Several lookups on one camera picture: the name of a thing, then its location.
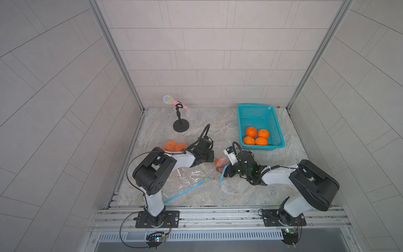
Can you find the pink toy microphone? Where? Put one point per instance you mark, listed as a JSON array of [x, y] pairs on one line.
[[169, 100]]

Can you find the teal plastic perforated basket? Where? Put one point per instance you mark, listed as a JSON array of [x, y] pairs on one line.
[[261, 117]]

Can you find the green circuit board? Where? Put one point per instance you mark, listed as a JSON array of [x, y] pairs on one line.
[[291, 236], [155, 239]]

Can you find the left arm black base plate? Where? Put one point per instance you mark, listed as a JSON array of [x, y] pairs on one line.
[[165, 219]]

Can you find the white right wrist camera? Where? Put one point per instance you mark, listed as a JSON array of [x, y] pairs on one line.
[[230, 153]]

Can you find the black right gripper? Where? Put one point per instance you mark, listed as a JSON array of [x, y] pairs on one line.
[[230, 167]]

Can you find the black microphone stand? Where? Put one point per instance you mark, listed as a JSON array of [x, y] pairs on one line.
[[180, 125]]

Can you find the aluminium mounting rail frame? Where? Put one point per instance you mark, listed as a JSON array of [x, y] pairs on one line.
[[213, 224]]

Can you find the left green circuit board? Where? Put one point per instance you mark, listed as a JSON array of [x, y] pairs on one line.
[[155, 239]]

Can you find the right green circuit board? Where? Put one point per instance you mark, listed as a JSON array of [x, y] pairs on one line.
[[291, 236]]

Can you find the clear zip-top bag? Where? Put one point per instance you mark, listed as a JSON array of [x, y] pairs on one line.
[[198, 161], [181, 181]]

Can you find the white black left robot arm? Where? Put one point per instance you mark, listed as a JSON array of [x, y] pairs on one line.
[[153, 171]]

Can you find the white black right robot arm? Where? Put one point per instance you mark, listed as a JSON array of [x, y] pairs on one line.
[[314, 188]]

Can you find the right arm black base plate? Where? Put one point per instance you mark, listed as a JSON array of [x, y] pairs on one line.
[[277, 218]]

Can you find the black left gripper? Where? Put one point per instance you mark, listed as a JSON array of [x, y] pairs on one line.
[[210, 154]]

